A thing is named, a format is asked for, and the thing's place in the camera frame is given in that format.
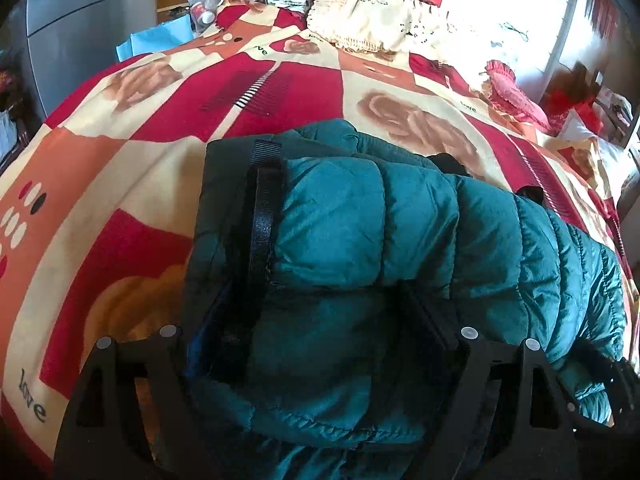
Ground cream lace pillow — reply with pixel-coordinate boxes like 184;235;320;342
306;0;458;56

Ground pink ruffled pillow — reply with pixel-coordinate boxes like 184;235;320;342
485;60;550;133

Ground red hanging wall decoration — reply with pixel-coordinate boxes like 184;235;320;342
585;0;618;40

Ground teal quilted puffer jacket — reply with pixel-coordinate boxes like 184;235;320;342
182;119;627;479

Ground light blue bag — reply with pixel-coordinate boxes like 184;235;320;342
115;15;193;62

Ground red orange cream checkered blanket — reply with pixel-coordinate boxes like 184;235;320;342
1;0;623;479

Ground cluttered bedside table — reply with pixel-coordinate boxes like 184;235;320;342
540;62;639;148

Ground grey refrigerator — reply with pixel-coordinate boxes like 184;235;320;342
8;0;132;116

